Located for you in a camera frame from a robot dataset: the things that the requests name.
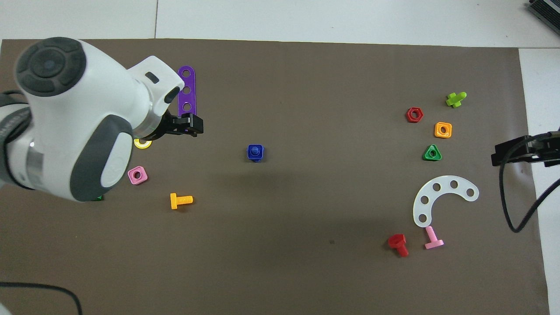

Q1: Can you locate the red plastic bolt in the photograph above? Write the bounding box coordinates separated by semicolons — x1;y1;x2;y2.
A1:
388;234;409;257

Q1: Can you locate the lime green cross bolt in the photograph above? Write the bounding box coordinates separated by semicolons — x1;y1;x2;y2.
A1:
445;91;467;109

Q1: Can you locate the thin black cable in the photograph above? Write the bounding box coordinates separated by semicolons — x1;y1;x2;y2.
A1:
0;282;84;315

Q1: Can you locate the brown table mat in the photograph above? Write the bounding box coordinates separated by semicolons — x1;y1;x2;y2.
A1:
0;38;550;315

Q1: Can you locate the orange plastic bolt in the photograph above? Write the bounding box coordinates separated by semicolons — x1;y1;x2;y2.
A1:
170;193;193;210

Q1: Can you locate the purple four-hole strip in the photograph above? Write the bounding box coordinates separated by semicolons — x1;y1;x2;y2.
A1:
178;66;196;119

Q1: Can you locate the dark ribbed device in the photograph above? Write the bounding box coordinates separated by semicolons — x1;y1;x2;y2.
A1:
526;0;560;28

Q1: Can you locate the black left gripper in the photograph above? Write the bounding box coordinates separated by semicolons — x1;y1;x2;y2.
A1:
149;109;205;140

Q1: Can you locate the white curved five-hole strip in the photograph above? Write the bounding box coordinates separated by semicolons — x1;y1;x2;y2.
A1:
413;175;480;228

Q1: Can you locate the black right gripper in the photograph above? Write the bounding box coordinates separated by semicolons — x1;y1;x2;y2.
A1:
491;129;560;169

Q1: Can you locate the pink plastic bolt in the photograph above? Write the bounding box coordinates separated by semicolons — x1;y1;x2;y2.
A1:
424;226;445;250

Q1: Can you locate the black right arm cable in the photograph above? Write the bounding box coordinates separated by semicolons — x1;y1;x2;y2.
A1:
499;133;560;233

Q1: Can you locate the pink square nut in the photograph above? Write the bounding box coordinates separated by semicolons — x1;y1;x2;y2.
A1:
127;166;148;185

